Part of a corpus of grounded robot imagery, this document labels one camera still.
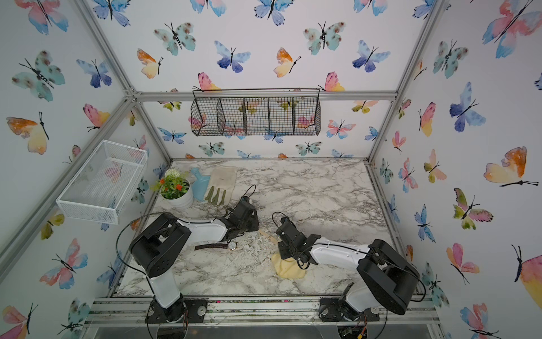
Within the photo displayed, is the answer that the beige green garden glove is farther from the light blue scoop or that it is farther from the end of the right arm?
the end of the right arm

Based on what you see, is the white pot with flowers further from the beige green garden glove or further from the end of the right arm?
the end of the right arm

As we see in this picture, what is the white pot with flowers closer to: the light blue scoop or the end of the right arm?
the light blue scoop

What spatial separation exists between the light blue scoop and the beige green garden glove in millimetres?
12

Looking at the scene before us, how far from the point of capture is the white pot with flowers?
35.6 inches

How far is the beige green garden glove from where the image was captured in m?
1.06

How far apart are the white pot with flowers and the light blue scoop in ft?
0.21

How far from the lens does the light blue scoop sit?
1.07 meters

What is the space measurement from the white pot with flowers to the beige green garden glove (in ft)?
0.33
